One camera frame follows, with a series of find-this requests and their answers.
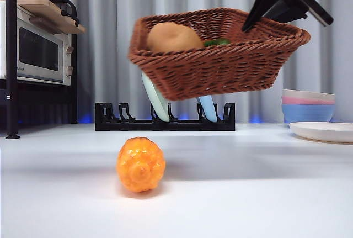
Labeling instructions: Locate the black metal handle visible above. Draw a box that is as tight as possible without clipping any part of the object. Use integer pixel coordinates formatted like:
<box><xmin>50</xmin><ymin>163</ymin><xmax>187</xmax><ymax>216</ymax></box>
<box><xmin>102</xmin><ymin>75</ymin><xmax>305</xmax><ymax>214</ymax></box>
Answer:
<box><xmin>47</xmin><ymin>0</ymin><xmax>80</xmax><ymax>28</ymax></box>

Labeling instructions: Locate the cream bowl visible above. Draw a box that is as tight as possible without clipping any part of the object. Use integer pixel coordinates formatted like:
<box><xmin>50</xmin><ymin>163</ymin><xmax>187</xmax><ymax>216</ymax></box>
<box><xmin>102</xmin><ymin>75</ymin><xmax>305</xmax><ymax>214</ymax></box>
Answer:
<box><xmin>281</xmin><ymin>89</ymin><xmax>336</xmax><ymax>102</ymax></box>

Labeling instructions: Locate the green toy cucumber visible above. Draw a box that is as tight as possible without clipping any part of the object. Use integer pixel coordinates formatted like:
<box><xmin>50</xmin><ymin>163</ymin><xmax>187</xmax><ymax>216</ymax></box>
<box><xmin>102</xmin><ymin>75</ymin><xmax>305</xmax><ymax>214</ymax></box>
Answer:
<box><xmin>203</xmin><ymin>38</ymin><xmax>232</xmax><ymax>47</ymax></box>

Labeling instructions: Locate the black dish rack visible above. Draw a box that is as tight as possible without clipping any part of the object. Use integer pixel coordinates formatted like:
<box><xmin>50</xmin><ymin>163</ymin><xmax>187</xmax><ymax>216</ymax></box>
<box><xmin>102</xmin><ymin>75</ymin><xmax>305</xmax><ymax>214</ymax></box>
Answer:
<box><xmin>94</xmin><ymin>101</ymin><xmax>236</xmax><ymax>131</ymax></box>

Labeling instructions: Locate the black metal shelf frame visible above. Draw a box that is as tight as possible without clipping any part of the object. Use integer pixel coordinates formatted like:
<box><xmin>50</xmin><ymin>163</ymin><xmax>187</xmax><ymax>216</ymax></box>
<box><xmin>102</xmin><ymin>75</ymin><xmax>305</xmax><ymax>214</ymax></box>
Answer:
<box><xmin>0</xmin><ymin>0</ymin><xmax>78</xmax><ymax>140</ymax></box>

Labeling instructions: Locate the pale blue plate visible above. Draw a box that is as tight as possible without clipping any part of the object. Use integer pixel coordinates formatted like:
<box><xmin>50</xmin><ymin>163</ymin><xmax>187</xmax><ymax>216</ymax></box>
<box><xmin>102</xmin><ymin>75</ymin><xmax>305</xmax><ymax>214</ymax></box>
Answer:
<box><xmin>199</xmin><ymin>96</ymin><xmax>218</xmax><ymax>123</ymax></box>

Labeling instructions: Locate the orange toy corn cob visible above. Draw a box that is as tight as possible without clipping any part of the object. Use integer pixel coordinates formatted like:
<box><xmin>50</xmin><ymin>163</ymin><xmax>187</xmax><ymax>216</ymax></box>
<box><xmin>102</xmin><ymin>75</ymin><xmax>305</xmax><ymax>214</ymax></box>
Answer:
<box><xmin>116</xmin><ymin>136</ymin><xmax>167</xmax><ymax>193</ymax></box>

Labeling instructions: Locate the white toaster oven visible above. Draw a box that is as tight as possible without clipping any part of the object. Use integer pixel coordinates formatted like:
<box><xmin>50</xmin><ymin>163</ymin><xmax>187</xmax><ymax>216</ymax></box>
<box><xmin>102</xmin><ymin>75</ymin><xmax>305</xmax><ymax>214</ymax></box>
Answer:
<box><xmin>0</xmin><ymin>0</ymin><xmax>74</xmax><ymax>87</ymax></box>

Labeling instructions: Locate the brown wicker basket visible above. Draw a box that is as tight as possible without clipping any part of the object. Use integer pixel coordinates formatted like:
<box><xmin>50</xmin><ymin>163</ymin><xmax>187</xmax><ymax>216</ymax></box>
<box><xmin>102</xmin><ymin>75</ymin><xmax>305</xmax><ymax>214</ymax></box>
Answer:
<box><xmin>127</xmin><ymin>7</ymin><xmax>311</xmax><ymax>101</ymax></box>

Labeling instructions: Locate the white flat plate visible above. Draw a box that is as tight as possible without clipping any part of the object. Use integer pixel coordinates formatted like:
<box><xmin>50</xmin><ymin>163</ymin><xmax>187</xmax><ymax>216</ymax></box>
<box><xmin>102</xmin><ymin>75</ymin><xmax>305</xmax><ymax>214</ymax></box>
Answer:
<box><xmin>288</xmin><ymin>121</ymin><xmax>353</xmax><ymax>144</ymax></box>

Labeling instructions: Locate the pink bowl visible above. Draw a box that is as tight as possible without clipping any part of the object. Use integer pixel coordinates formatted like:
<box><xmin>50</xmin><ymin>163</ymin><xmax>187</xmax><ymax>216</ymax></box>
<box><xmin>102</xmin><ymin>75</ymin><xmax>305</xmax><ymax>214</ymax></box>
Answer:
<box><xmin>281</xmin><ymin>96</ymin><xmax>336</xmax><ymax>105</ymax></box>

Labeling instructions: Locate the tan toy potato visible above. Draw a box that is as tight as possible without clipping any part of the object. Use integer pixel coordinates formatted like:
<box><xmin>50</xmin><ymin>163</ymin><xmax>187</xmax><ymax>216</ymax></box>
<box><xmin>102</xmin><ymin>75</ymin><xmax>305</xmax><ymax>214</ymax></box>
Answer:
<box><xmin>146</xmin><ymin>22</ymin><xmax>205</xmax><ymax>52</ymax></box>

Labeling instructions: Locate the pale green plate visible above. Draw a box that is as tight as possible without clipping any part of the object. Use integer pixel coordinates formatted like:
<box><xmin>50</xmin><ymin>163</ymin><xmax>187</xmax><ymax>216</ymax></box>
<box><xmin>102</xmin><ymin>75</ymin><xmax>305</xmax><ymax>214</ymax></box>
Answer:
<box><xmin>141</xmin><ymin>72</ymin><xmax>169</xmax><ymax>123</ymax></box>

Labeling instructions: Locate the wooden cutting board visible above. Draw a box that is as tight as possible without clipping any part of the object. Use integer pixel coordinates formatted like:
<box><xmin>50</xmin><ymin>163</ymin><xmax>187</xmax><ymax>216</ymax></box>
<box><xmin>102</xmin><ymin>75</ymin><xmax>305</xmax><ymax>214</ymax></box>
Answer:
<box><xmin>15</xmin><ymin>0</ymin><xmax>86</xmax><ymax>35</ymax></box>

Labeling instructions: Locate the blue bowl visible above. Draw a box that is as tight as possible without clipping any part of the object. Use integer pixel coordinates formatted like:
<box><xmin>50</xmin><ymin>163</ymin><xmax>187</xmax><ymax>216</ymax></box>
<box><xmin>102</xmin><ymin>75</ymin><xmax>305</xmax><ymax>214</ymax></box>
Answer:
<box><xmin>281</xmin><ymin>104</ymin><xmax>335</xmax><ymax>124</ymax></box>

